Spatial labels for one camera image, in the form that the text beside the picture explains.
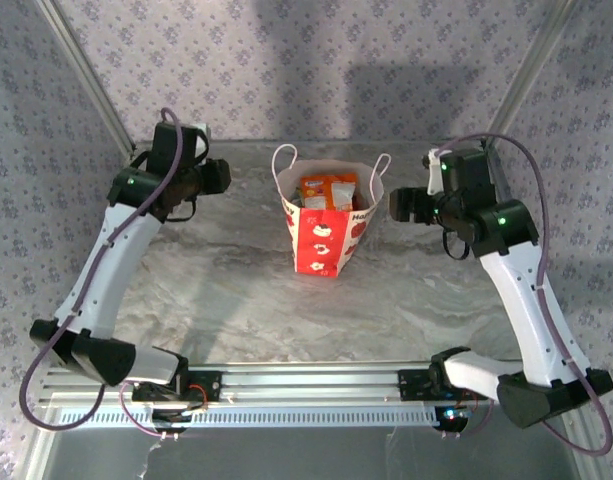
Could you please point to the orange snack packet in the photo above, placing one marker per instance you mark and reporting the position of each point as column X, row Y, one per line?
column 331, row 192

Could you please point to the red white paper bag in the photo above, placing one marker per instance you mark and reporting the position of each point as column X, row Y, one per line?
column 318, row 240

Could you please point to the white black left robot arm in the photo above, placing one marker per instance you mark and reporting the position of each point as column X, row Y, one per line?
column 106, row 280

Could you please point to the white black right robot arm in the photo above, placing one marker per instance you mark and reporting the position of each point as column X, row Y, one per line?
column 523, row 310

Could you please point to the aluminium frame post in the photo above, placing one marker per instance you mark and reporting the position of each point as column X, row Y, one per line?
column 86, row 75
column 526, row 70

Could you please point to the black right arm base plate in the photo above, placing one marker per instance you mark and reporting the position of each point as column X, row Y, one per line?
column 408, row 385

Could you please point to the aluminium mounting rail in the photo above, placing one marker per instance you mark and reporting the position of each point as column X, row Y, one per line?
column 306, row 382

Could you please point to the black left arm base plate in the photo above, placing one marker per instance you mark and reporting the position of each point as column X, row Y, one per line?
column 213, row 385

